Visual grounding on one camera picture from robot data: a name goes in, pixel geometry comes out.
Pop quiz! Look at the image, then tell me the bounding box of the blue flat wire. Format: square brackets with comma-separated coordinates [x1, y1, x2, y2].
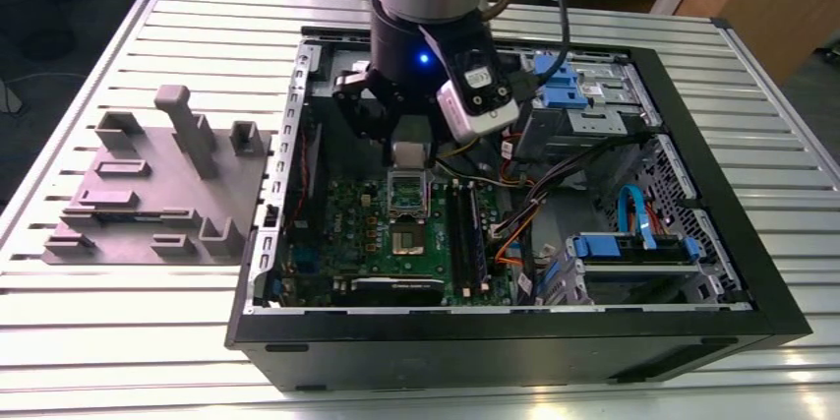
[619, 183, 659, 250]

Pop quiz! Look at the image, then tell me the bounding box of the CPU socket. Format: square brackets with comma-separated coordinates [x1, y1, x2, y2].
[387, 215, 432, 262]

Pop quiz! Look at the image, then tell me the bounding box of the yellow wire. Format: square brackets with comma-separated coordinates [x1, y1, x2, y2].
[436, 137, 486, 159]

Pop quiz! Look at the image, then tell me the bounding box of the black graphics card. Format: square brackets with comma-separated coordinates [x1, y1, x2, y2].
[331, 275, 447, 308]

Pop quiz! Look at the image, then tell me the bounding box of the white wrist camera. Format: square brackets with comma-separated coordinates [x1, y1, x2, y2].
[436, 48, 522, 142]

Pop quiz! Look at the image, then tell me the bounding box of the hard disk in blue carrier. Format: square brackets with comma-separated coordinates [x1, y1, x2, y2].
[568, 232, 703, 265]

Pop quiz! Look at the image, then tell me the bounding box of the silver CPU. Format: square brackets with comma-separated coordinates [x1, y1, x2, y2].
[391, 141, 430, 169]

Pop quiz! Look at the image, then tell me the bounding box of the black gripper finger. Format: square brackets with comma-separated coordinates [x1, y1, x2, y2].
[330, 69, 400, 166]
[427, 114, 455, 170]

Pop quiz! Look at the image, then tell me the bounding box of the blue plastic drive latch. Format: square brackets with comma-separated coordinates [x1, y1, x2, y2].
[534, 53, 591, 110]

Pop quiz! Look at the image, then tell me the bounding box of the black cable bundle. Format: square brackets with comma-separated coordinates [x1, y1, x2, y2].
[495, 134, 651, 239]

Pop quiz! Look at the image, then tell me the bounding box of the metal drive cage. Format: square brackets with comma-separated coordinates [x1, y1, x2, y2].
[516, 49, 663, 161]

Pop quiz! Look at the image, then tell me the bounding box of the thick black camera cable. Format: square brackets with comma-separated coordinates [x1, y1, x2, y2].
[508, 0, 574, 109]

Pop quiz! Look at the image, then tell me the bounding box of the black RAM slot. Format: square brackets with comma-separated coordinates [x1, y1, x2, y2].
[454, 181, 475, 294]
[462, 181, 484, 293]
[448, 181, 467, 294]

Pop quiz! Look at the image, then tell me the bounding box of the grey parts rack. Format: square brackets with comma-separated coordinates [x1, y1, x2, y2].
[40, 84, 278, 267]

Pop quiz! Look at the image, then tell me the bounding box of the black PC case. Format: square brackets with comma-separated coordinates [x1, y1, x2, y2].
[223, 24, 815, 390]

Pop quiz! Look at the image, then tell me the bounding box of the green motherboard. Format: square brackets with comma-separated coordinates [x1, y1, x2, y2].
[272, 174, 522, 309]

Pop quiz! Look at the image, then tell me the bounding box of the metal disk bay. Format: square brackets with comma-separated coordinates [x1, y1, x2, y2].
[538, 237, 754, 307]

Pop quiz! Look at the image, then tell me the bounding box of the grey power supply unit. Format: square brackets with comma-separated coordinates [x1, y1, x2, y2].
[306, 49, 440, 170]

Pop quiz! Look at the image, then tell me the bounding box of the red and orange wire bundle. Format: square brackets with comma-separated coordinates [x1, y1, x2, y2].
[496, 159, 528, 189]

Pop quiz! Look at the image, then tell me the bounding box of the metal socket cover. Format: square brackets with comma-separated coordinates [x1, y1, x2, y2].
[388, 167, 434, 218]

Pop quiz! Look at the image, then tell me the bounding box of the RAM stick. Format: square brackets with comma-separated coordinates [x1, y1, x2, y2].
[467, 181, 492, 292]
[91, 211, 170, 222]

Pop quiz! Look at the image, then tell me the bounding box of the white and black wire bundle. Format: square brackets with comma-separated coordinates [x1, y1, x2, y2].
[430, 153, 531, 190]

